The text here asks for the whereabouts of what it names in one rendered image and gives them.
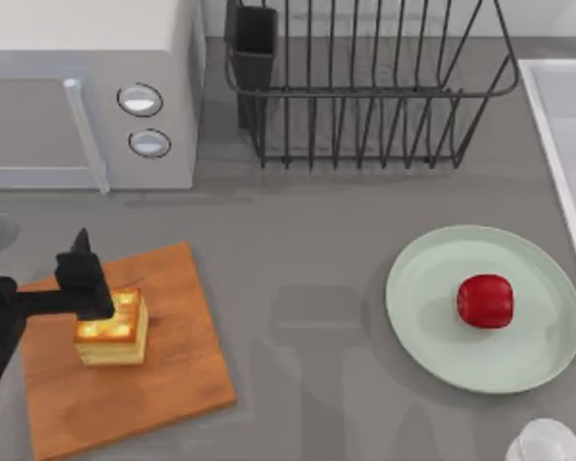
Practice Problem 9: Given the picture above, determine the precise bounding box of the white sink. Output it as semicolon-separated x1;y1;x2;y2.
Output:
516;58;576;324

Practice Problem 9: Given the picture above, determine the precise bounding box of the red apple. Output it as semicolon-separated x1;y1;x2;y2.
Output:
456;274;516;330

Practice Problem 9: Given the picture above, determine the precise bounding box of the microwave oven door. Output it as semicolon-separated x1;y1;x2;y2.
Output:
0;78;108;191

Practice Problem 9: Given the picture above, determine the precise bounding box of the pale green plate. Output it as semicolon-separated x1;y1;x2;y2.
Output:
384;225;576;397

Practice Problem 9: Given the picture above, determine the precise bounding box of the dark wire dish rack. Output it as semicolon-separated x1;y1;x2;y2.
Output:
223;0;519;171

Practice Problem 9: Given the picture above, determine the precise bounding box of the pale microwave oven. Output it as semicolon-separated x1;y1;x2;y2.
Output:
0;0;207;194

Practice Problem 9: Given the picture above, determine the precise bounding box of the round microwave knob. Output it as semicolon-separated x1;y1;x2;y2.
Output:
127;127;173;160
116;82;165;118

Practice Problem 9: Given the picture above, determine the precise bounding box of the pale microwave door handle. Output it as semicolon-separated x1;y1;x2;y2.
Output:
62;77;111;195

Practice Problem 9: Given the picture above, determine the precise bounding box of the wooden cutting board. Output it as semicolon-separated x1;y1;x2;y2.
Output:
15;241;238;461

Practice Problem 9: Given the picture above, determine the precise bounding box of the black utensil holder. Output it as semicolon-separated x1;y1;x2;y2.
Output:
223;0;280;129

